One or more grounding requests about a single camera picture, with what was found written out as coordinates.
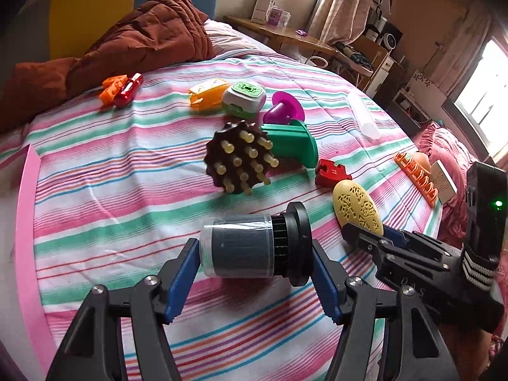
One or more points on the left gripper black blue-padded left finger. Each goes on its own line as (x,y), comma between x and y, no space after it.
(92,348)

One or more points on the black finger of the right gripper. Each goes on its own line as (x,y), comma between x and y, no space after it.
(405,244)

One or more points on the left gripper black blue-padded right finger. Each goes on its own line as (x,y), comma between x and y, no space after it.
(412,347)

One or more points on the yellow perforated oval toy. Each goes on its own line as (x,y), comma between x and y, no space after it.
(353,205)

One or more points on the red puzzle piece toy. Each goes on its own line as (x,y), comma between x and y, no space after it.
(328,174)

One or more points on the green flanged plastic tube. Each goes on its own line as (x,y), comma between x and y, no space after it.
(293,141)

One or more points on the black cylinder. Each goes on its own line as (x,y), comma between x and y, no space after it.
(259,246)

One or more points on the magenta funnel toy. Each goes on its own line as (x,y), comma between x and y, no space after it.
(285,108)

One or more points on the dark brown peg disc toy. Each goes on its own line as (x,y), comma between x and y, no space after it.
(239,156)

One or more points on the white green round case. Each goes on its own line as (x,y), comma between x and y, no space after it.
(243,99)

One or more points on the orange yellow plastic case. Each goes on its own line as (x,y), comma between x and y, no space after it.
(207,95)

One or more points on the orange comb rack toy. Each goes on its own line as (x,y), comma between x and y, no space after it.
(418,169)

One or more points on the pink rimmed white tray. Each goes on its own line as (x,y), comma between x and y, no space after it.
(26,340)

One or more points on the small white paper box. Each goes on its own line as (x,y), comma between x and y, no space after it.
(443,182)

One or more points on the pink ruffled pillow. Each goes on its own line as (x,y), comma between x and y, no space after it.
(439,144)

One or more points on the striped bed sheet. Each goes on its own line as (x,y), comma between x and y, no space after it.
(120,192)

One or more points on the wooden side table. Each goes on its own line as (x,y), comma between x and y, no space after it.
(277,36)

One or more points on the beige curtain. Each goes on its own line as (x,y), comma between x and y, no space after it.
(339,20)

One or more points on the purple small box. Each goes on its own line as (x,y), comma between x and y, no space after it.
(278,17)

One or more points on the orange plastic block toy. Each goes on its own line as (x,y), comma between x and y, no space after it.
(111,87)

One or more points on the white carton box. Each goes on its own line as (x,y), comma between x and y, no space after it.
(261,11)

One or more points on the rust brown quilt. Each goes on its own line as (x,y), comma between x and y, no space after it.
(156,34)

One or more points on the grey yellow blue headboard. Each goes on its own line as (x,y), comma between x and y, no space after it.
(47,29)

